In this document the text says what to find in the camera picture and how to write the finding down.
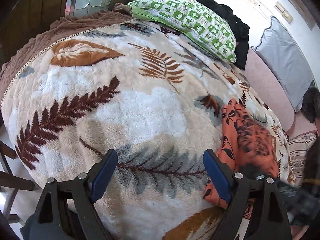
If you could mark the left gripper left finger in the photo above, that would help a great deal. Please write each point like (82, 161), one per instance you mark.
(66, 209)

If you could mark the orange black floral shirt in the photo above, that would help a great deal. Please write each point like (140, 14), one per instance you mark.
(246, 146)

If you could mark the striped floral quilt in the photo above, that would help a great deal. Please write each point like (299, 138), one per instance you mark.
(299, 146)

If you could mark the pink bed headboard cushion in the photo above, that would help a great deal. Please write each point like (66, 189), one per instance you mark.
(271, 92)

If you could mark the dark furry cushion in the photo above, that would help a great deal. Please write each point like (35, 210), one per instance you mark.
(310, 105)

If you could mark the leaf pattern plush blanket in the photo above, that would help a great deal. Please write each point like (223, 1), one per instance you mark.
(153, 97)

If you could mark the grey blue pillow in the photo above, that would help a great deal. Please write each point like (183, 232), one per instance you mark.
(286, 61)

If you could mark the brown quilted bedspread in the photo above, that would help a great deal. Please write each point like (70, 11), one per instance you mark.
(64, 27)

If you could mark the black garment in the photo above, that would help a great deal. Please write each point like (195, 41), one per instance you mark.
(239, 29)

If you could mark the wooden stained glass door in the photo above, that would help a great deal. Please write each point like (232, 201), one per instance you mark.
(22, 20)

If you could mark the green white patterned pillow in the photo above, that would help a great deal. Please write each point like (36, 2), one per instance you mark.
(200, 24)

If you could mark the wall light switch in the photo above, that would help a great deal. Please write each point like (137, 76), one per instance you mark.
(285, 14)

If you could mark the framed wall picture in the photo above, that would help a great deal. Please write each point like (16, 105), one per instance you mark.
(304, 13)

